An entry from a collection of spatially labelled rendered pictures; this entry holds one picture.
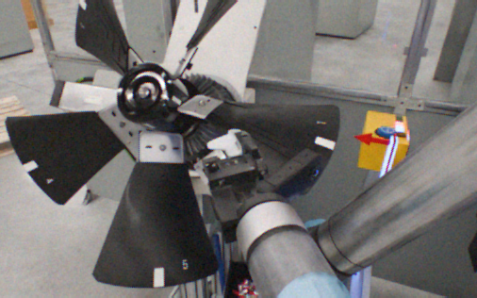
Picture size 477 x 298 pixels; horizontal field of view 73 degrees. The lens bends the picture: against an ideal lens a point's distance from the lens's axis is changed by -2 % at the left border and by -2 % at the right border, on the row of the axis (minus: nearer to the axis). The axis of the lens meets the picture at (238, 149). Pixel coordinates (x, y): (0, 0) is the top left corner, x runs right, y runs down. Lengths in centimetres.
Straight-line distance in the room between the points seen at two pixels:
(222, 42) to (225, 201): 61
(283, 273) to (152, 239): 37
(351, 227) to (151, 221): 37
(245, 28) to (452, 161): 71
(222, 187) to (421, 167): 23
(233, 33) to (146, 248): 60
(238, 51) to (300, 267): 70
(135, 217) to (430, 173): 48
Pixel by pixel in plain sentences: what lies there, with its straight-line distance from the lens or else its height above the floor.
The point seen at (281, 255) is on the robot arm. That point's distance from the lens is 32.
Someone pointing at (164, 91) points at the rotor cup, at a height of 123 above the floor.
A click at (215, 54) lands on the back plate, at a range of 94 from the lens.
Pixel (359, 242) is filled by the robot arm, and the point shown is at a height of 117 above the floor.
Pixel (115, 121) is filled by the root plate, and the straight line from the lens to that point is 73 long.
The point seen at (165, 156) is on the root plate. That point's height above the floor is 110.
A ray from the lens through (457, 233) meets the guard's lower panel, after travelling 166.
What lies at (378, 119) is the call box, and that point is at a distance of 93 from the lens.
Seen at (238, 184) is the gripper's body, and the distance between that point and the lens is 43.
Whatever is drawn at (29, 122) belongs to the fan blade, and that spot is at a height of 114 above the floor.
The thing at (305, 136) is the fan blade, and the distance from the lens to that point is 58.
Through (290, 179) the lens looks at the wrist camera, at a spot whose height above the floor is 120.
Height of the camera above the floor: 145
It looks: 32 degrees down
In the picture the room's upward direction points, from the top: straight up
